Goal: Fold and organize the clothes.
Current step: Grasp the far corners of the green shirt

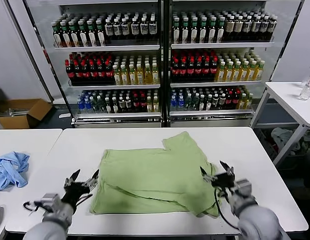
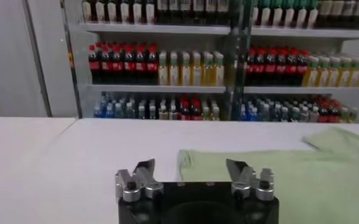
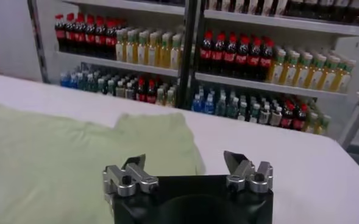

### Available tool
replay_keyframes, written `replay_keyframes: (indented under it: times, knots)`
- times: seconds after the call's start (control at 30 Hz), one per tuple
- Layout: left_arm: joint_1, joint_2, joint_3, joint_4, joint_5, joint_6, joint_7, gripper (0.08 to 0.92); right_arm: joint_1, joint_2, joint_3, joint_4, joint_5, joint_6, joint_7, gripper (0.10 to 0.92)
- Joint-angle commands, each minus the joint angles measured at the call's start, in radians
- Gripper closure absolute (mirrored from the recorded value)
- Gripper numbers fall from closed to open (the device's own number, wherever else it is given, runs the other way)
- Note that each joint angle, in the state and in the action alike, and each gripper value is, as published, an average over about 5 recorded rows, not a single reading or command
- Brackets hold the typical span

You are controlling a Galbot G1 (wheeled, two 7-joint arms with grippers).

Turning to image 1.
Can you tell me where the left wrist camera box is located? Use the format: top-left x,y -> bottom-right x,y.
41,192 -> 60,209

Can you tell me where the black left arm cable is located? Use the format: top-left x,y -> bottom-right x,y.
23,193 -> 93,216

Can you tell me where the glass door beverage cooler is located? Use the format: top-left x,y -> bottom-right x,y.
59,0 -> 167,128
165,0 -> 277,128

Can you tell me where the crumpled light blue shirt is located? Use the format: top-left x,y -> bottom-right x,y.
0,151 -> 31,192

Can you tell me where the small red cap cola bottle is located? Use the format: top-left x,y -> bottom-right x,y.
140,94 -> 148,113
233,91 -> 241,110
133,94 -> 141,113
226,91 -> 234,110

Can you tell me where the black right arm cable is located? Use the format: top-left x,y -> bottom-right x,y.
214,187 -> 242,230

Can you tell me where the white side table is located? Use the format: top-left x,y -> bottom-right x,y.
249,81 -> 310,167

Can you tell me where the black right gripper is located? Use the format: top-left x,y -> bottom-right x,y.
199,160 -> 237,193

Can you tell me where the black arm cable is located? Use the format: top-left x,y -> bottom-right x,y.
214,187 -> 242,230
23,193 -> 93,216

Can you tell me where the green t-shirt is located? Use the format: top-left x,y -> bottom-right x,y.
89,131 -> 220,218

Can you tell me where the white cap dark label bottle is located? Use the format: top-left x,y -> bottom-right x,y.
251,15 -> 261,42
105,17 -> 114,41
268,16 -> 277,42
121,16 -> 131,40
149,15 -> 158,40
113,17 -> 122,40
260,15 -> 269,42
131,16 -> 140,40
243,15 -> 252,42
140,15 -> 149,40

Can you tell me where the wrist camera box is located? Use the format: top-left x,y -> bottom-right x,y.
41,192 -> 60,209
236,178 -> 253,198

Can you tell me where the pile of clothes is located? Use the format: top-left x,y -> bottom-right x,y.
269,127 -> 310,157

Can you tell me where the clear plastic bottle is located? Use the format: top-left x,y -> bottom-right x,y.
299,82 -> 310,101

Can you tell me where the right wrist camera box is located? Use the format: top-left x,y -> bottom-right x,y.
236,178 -> 253,198

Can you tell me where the green cap dark tea bottle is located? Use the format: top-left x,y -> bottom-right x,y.
217,16 -> 226,43
96,19 -> 106,47
181,16 -> 190,44
53,22 -> 63,48
69,21 -> 80,48
173,16 -> 182,44
87,20 -> 98,47
78,20 -> 89,47
208,16 -> 218,44
190,16 -> 199,44
61,21 -> 72,48
199,16 -> 208,44

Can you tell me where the white cap tan label bottle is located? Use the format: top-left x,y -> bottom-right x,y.
234,15 -> 244,42
225,15 -> 235,42

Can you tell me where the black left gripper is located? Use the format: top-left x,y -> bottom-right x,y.
61,169 -> 100,208

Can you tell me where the open cardboard box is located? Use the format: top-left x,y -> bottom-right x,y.
0,98 -> 54,130

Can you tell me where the open glass cooler door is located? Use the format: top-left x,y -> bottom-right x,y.
6,0 -> 77,123
249,0 -> 305,129

